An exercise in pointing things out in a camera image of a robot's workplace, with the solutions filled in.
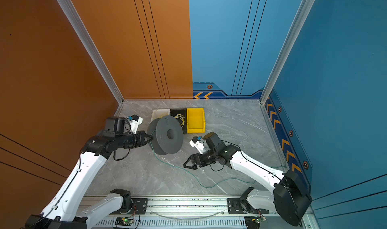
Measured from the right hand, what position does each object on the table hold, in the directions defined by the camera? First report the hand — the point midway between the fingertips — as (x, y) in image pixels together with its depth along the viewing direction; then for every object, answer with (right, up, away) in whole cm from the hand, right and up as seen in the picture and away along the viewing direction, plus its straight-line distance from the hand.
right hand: (188, 165), depth 73 cm
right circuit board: (+33, -24, -4) cm, 41 cm away
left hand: (-18, +14, -1) cm, 23 cm away
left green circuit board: (-30, -26, -3) cm, 40 cm away
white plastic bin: (-23, +26, +31) cm, 47 cm away
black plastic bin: (-13, +26, +35) cm, 46 cm away
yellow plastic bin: (+3, +20, +32) cm, 38 cm away
